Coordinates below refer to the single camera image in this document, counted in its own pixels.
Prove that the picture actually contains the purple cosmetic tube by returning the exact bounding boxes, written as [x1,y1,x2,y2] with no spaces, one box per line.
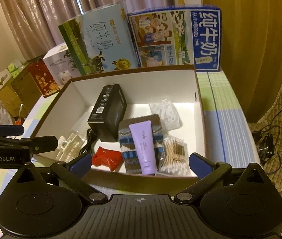
[129,120,157,175]

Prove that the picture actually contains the red snack packet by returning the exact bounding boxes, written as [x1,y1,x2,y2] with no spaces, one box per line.
[92,147,123,171]

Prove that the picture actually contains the cotton swabs pack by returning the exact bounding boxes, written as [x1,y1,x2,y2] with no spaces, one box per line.
[157,135,191,177]

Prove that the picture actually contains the checked green blue tablecloth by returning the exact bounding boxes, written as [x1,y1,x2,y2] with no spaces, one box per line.
[0,69,261,239]

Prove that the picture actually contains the brown cardboard carton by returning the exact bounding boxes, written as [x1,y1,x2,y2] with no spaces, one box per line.
[0,56,43,119]

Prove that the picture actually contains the knitted blue brown sock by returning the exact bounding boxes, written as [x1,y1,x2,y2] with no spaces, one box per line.
[118,114,164,175]

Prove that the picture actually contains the red gold gift box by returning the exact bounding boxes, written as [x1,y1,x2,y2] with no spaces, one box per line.
[28,61,60,98]

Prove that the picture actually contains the white floss picks bag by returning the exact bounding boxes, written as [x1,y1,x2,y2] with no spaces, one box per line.
[149,99,182,132]

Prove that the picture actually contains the black rectangular product box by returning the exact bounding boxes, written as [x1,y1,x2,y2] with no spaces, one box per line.
[87,84,127,142]

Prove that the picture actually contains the brown cardboard storage box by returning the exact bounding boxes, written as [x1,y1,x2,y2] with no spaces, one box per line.
[30,64,207,191]

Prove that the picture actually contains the white humidifier box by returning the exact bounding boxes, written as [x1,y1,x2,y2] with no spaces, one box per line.
[43,42,81,87]

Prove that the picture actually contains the pink curtain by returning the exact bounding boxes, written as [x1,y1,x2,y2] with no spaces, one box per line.
[0,0,174,60]

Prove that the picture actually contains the green blue milk carton box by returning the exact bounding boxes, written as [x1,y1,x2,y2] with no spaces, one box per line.
[59,0,140,75]

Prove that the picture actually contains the blue white milk carton box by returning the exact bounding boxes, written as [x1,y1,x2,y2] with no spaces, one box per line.
[128,5,222,72]

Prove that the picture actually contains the black cable in box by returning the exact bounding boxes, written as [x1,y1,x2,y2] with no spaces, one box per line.
[79,128,99,157]

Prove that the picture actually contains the black power cable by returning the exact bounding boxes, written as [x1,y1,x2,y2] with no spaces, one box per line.
[251,89,282,172]

